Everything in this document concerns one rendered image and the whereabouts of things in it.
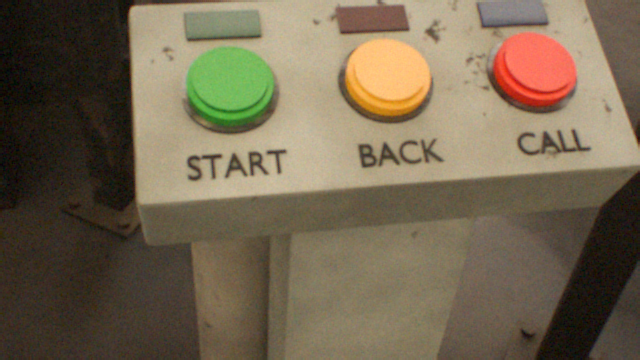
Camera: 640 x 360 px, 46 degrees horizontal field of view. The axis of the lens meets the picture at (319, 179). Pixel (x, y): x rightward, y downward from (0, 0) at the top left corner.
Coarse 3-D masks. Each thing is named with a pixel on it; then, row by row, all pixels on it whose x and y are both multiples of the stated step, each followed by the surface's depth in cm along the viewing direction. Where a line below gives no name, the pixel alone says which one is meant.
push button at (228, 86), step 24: (216, 48) 35; (240, 48) 36; (192, 72) 35; (216, 72) 34; (240, 72) 35; (264, 72) 35; (192, 96) 34; (216, 96) 34; (240, 96) 34; (264, 96) 35; (216, 120) 34; (240, 120) 34
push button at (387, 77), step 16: (368, 48) 36; (384, 48) 36; (400, 48) 36; (352, 64) 36; (368, 64) 36; (384, 64) 36; (400, 64) 36; (416, 64) 36; (352, 80) 35; (368, 80) 35; (384, 80) 35; (400, 80) 35; (416, 80) 36; (352, 96) 36; (368, 96) 35; (384, 96) 35; (400, 96) 35; (416, 96) 35; (384, 112) 35; (400, 112) 35
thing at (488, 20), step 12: (516, 0) 40; (528, 0) 40; (540, 0) 40; (480, 12) 39; (492, 12) 39; (504, 12) 39; (516, 12) 39; (528, 12) 39; (540, 12) 40; (492, 24) 39; (504, 24) 39; (516, 24) 39; (528, 24) 39; (540, 24) 39
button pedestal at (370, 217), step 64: (320, 0) 39; (384, 0) 39; (448, 0) 39; (576, 0) 40; (320, 64) 37; (448, 64) 38; (576, 64) 39; (192, 128) 34; (256, 128) 35; (320, 128) 35; (384, 128) 35; (448, 128) 36; (512, 128) 36; (576, 128) 37; (192, 192) 33; (256, 192) 33; (320, 192) 34; (384, 192) 35; (448, 192) 36; (512, 192) 37; (576, 192) 38; (320, 256) 39; (384, 256) 40; (448, 256) 41; (320, 320) 43; (384, 320) 44
